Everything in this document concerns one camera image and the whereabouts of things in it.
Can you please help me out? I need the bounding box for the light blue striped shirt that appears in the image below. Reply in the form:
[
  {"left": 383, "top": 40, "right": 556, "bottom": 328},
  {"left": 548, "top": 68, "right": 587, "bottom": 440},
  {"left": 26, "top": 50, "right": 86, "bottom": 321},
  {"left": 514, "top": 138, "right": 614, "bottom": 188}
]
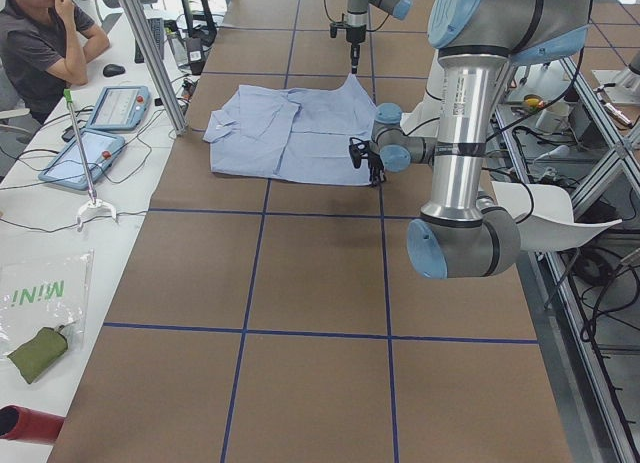
[{"left": 203, "top": 75, "right": 376, "bottom": 186}]

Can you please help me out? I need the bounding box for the grey aluminium frame post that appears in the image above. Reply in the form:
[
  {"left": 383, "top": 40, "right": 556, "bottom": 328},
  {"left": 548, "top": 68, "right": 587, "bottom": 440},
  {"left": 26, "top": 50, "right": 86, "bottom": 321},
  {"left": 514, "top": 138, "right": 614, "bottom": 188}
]
[{"left": 119, "top": 0, "right": 187, "bottom": 136}]

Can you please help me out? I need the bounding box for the blue teach pendant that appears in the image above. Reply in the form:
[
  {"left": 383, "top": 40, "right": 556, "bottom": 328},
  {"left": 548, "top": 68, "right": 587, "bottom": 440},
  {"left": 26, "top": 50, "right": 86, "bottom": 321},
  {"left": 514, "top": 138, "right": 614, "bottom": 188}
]
[
  {"left": 86, "top": 86, "right": 150, "bottom": 131},
  {"left": 38, "top": 129, "right": 125, "bottom": 190}
]

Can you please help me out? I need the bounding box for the blue teach pendant far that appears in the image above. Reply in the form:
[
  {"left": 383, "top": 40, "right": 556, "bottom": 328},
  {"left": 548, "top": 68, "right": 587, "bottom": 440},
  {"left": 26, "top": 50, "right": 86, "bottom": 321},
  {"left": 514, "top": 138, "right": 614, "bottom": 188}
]
[{"left": 86, "top": 86, "right": 150, "bottom": 131}]

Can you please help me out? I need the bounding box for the white mug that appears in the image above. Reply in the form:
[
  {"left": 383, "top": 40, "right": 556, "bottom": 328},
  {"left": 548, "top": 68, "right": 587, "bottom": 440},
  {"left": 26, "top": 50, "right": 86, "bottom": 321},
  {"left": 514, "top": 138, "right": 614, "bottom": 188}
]
[{"left": 535, "top": 102, "right": 571, "bottom": 135}]

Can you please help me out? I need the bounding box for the white paper sheet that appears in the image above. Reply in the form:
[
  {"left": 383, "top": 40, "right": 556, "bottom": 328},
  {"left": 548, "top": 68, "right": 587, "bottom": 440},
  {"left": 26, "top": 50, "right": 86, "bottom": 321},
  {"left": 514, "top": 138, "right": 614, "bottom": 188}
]
[{"left": 492, "top": 181, "right": 622, "bottom": 252}]

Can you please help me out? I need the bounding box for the black computer mouse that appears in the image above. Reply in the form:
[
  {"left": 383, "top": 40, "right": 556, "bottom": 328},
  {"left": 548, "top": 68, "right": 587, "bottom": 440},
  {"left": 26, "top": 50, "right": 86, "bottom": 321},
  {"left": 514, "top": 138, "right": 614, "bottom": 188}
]
[{"left": 102, "top": 64, "right": 126, "bottom": 78}]

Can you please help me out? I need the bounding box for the seated person grey shirt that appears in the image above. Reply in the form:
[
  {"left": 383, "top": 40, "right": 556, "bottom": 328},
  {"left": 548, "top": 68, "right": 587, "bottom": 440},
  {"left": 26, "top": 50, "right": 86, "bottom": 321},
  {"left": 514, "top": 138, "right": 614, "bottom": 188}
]
[{"left": 1, "top": 0, "right": 110, "bottom": 124}]

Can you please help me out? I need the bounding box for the black keyboard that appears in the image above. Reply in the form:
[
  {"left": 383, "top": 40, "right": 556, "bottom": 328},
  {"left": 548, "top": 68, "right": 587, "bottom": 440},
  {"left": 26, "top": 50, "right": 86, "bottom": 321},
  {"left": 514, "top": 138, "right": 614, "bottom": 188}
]
[{"left": 133, "top": 16, "right": 166, "bottom": 65}]

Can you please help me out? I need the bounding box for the clear plastic bag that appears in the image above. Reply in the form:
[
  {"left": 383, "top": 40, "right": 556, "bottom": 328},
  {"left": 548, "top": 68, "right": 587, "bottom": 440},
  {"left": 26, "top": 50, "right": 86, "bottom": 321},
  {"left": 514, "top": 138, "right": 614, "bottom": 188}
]
[{"left": 1, "top": 251, "right": 94, "bottom": 366}]

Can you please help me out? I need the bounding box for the red cylinder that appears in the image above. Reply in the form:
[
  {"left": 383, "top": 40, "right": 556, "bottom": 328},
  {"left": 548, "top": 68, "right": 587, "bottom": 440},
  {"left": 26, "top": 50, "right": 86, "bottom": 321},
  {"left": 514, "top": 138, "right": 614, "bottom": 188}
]
[{"left": 1, "top": 405, "right": 65, "bottom": 445}]

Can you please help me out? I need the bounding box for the green cloth pouch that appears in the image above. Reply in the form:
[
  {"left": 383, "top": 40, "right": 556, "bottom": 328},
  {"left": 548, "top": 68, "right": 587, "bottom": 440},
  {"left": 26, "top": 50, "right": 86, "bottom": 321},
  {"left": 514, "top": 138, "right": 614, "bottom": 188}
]
[{"left": 7, "top": 327, "right": 68, "bottom": 384}]

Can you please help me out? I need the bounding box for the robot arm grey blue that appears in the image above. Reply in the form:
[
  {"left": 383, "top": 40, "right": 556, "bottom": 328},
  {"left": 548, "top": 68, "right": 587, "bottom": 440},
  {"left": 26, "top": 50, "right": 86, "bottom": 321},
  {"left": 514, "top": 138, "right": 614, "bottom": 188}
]
[
  {"left": 342, "top": 0, "right": 412, "bottom": 74},
  {"left": 349, "top": 0, "right": 592, "bottom": 279}
]

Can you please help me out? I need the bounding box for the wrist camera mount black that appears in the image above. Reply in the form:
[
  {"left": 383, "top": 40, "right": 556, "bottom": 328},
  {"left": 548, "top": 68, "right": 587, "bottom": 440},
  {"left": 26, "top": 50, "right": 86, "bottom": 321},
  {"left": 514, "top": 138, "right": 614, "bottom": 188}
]
[
  {"left": 330, "top": 22, "right": 345, "bottom": 38},
  {"left": 348, "top": 137, "right": 369, "bottom": 169}
]

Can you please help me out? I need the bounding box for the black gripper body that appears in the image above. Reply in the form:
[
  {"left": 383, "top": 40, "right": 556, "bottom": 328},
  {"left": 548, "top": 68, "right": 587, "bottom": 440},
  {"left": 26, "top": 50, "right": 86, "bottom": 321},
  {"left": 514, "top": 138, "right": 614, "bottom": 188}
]
[
  {"left": 364, "top": 152, "right": 386, "bottom": 183},
  {"left": 344, "top": 12, "right": 368, "bottom": 44}
]

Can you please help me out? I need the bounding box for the reacher grabber stick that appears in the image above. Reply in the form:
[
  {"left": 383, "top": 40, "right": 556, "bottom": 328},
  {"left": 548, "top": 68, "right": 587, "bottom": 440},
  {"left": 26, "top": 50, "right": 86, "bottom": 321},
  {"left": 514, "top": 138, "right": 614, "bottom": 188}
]
[{"left": 63, "top": 89, "right": 118, "bottom": 232}]

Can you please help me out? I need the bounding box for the blue teach pendant near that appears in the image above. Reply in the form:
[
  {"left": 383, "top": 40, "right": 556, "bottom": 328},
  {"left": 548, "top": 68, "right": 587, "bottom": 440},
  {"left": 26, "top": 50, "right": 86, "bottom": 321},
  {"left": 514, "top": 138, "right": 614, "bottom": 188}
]
[{"left": 38, "top": 129, "right": 125, "bottom": 190}]

